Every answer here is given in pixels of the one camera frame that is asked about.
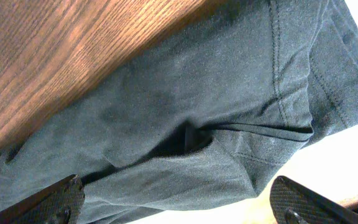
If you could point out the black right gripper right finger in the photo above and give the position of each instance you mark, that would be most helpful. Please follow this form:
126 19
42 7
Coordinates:
293 203

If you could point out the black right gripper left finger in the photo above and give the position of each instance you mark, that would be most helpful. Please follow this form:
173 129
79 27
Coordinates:
59 203

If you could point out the dark green t-shirt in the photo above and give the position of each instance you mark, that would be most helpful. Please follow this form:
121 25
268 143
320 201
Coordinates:
202 120

